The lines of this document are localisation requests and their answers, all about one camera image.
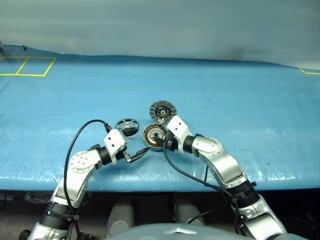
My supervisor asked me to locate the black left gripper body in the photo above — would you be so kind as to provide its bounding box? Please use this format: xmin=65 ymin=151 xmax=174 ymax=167
xmin=117 ymin=147 xmax=133 ymax=165

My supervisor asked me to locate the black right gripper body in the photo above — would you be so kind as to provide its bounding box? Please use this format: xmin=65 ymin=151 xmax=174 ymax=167
xmin=162 ymin=130 xmax=179 ymax=152

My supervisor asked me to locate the motor housing with copper windings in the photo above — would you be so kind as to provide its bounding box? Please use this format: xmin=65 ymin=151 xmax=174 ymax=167
xmin=142 ymin=123 xmax=168 ymax=153

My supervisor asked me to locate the grey round motor lid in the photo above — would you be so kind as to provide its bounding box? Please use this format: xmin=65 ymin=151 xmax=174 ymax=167
xmin=149 ymin=99 xmax=178 ymax=124

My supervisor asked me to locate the black spoked rotor ring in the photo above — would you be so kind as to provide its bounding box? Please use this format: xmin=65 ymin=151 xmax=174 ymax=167
xmin=115 ymin=117 xmax=139 ymax=137

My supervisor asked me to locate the grey rounded cylinder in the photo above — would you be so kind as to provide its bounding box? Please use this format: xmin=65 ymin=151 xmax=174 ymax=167
xmin=173 ymin=197 xmax=206 ymax=226
xmin=105 ymin=197 xmax=136 ymax=238

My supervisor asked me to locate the grey dome with silver emblem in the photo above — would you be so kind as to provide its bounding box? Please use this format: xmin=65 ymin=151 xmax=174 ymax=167
xmin=104 ymin=223 xmax=313 ymax=240

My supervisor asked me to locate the clear plastic piece under table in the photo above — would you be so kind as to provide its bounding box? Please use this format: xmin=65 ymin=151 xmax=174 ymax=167
xmin=24 ymin=191 xmax=55 ymax=204

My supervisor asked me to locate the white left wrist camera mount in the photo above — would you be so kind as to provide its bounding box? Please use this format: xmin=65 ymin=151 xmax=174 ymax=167
xmin=103 ymin=129 xmax=129 ymax=166

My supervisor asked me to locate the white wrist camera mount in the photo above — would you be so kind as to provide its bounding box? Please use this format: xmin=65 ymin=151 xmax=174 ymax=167
xmin=165 ymin=115 xmax=192 ymax=151
xmin=103 ymin=129 xmax=129 ymax=166

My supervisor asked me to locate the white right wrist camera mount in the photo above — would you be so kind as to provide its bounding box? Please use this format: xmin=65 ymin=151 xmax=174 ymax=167
xmin=165 ymin=115 xmax=192 ymax=151

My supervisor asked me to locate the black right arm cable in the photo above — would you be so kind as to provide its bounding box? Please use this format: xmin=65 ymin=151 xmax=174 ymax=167
xmin=162 ymin=142 xmax=241 ymax=235

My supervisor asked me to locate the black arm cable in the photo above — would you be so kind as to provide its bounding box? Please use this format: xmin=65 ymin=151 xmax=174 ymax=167
xmin=162 ymin=142 xmax=241 ymax=235
xmin=62 ymin=119 xmax=113 ymax=240

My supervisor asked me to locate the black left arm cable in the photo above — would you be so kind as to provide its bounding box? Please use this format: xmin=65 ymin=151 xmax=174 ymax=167
xmin=62 ymin=119 xmax=113 ymax=240

